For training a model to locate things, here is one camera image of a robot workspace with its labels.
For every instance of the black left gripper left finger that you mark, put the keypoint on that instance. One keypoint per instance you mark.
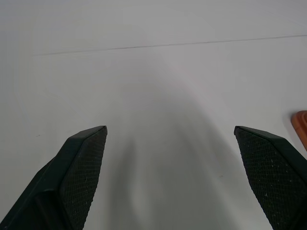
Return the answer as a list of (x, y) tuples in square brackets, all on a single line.
[(72, 182)]

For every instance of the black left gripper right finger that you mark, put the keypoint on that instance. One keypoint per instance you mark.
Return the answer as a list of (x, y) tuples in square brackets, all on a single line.
[(273, 179)]

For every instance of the orange-brown object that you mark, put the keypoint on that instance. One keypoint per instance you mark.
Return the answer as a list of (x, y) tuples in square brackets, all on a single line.
[(301, 127)]

